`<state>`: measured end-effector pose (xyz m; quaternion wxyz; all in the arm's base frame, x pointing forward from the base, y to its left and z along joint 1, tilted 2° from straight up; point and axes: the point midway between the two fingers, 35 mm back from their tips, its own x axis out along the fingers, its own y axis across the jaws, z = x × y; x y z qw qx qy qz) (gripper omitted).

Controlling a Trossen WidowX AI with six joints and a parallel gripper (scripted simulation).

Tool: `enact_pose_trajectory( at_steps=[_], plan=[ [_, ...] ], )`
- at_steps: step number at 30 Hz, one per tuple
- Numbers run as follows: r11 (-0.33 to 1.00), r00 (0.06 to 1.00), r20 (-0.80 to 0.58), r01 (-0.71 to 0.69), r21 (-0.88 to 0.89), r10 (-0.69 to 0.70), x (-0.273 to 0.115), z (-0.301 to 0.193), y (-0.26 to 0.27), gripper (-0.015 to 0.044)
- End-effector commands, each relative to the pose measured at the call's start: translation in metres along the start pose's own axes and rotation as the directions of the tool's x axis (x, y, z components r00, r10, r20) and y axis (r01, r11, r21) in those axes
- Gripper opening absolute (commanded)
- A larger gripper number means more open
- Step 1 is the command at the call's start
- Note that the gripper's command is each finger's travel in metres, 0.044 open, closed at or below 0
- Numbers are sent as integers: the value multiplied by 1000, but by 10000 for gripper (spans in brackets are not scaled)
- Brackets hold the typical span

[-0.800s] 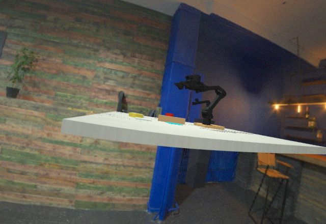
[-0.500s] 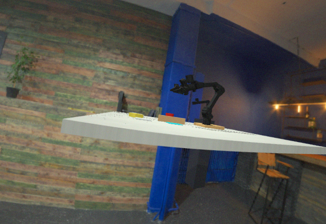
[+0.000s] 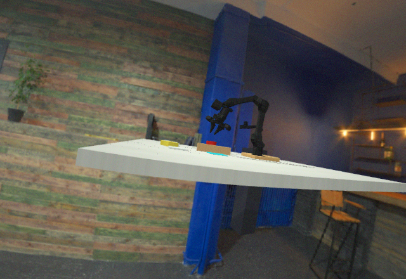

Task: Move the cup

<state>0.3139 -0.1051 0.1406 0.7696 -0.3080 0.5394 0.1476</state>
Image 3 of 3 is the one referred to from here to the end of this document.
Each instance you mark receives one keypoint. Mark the light wooden bar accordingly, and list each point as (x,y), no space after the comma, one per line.
(213,149)

